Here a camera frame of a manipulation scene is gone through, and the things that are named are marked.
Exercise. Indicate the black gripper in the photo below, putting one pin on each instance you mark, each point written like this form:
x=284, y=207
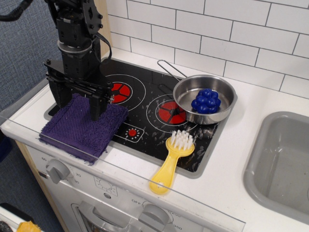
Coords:
x=62, y=87

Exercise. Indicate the yellow dish brush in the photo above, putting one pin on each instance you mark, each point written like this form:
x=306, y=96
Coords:
x=179, y=145

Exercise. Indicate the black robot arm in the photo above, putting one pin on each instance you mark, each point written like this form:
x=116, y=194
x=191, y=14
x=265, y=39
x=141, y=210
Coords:
x=81, y=69

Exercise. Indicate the purple cloth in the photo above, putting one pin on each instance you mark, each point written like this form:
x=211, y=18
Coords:
x=72, y=130

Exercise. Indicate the black toy stovetop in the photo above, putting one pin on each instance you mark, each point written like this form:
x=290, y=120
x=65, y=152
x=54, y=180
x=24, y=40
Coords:
x=152, y=117

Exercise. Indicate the grey left oven knob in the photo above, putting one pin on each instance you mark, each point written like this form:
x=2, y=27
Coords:
x=57, y=170

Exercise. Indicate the grey oven knob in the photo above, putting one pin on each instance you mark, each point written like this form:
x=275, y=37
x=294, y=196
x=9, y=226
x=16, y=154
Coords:
x=57, y=170
x=154, y=217

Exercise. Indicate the silver metal pan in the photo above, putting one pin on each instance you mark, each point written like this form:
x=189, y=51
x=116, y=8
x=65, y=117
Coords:
x=187, y=89

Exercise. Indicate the blue toy grapes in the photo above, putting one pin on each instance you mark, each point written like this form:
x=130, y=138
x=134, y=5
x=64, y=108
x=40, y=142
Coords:
x=206, y=102

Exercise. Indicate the yellow black object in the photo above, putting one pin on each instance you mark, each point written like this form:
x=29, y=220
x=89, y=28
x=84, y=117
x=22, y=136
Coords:
x=27, y=226

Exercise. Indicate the grey right oven knob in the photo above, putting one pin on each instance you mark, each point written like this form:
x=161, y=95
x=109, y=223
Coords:
x=154, y=217

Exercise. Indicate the grey sink basin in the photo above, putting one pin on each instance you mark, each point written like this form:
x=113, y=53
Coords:
x=277, y=173

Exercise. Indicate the grey oven door handle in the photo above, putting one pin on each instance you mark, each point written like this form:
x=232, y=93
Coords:
x=94, y=223

